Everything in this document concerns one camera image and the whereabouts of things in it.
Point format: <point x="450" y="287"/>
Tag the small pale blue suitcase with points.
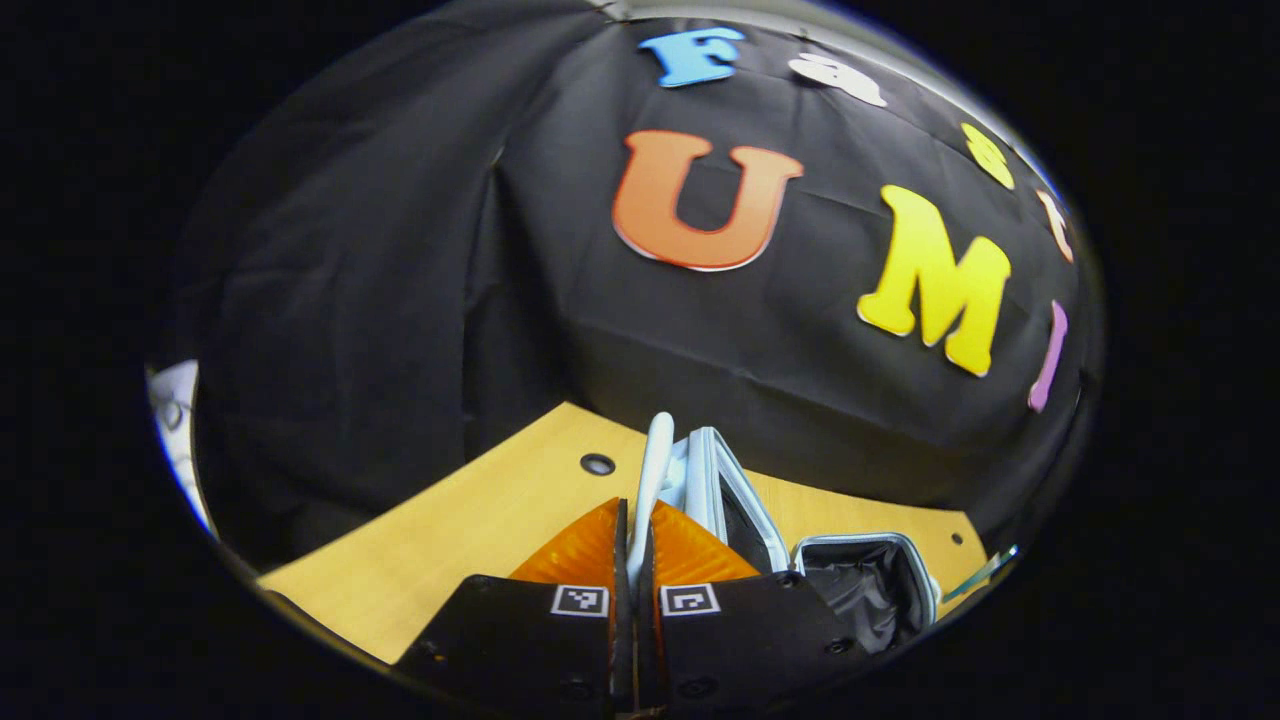
<point x="706" y="480"/>

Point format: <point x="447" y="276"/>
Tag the black backdrop cloth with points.
<point x="400" y="300"/>

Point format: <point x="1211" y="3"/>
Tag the white panel with dark lines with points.
<point x="178" y="430"/>

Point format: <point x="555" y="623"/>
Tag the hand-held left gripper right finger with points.
<point x="648" y="620"/>

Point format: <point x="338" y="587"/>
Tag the blue skin care bottle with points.
<point x="975" y="578"/>

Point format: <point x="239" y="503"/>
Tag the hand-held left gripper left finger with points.
<point x="620" y="600"/>

